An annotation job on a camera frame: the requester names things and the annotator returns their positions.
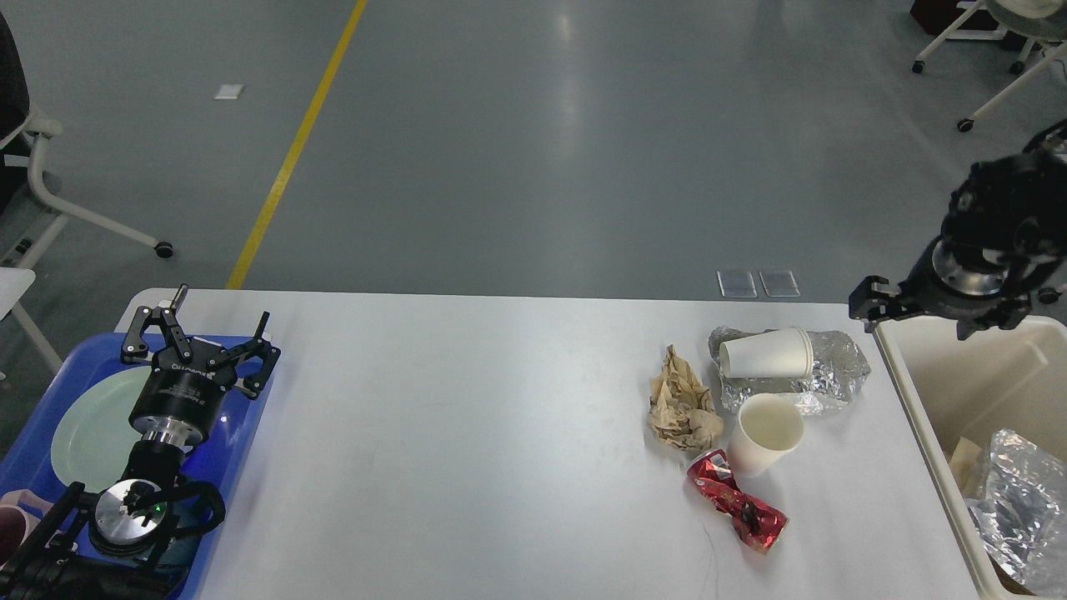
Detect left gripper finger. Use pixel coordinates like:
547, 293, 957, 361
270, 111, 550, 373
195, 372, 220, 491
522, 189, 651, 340
206, 312, 281, 400
120, 284, 192, 365

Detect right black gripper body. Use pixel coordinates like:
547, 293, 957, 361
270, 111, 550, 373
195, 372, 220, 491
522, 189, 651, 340
899, 242, 1033, 322

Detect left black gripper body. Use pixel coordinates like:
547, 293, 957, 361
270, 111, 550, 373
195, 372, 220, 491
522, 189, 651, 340
125, 337, 243, 447

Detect white chair base right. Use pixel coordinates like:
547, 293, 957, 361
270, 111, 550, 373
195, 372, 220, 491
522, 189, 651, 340
910, 0, 1067, 135

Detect white paper cup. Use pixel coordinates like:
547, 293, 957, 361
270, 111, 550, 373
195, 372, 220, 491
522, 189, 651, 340
719, 327, 814, 379
724, 392, 805, 478

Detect white chair frame left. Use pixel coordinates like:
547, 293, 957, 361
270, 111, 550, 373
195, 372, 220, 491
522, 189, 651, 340
0, 12, 174, 268

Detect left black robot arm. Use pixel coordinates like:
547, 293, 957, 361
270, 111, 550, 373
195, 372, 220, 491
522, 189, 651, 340
3, 286, 282, 599

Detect brown paper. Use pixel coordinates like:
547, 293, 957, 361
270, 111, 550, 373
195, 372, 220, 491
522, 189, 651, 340
647, 345, 724, 453

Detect beige plastic bin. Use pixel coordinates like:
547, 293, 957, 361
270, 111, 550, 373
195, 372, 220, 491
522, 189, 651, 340
874, 316, 1066, 599

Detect white side table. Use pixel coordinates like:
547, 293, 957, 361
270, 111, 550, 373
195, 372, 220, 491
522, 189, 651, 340
1, 267, 63, 376

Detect pink home mug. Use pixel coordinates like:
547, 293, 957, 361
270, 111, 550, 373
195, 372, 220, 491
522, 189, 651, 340
1, 487, 53, 565

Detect large brown paper bag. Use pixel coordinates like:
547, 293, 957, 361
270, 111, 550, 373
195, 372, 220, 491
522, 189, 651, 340
949, 437, 988, 500

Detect aluminium foil sheet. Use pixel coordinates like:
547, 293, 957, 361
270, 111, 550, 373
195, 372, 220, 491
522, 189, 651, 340
964, 428, 1066, 598

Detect small crumpled foil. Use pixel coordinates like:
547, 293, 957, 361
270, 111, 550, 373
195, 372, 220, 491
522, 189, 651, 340
708, 327, 870, 419

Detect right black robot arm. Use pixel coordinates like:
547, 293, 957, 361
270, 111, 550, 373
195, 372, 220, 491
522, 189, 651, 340
849, 121, 1066, 341

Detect lying white paper cup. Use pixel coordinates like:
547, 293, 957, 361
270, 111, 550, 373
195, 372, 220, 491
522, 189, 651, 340
719, 327, 814, 379

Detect dark teal home mug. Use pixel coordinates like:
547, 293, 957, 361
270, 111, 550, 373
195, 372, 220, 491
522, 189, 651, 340
152, 478, 226, 571

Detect red snack wrapper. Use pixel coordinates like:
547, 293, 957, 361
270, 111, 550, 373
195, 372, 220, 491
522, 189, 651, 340
686, 449, 789, 555

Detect light green plate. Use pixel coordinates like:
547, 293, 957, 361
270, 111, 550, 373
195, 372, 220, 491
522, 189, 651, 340
50, 366, 160, 493

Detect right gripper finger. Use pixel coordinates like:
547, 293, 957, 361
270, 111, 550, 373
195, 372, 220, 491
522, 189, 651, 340
849, 277, 922, 332
956, 304, 1030, 341

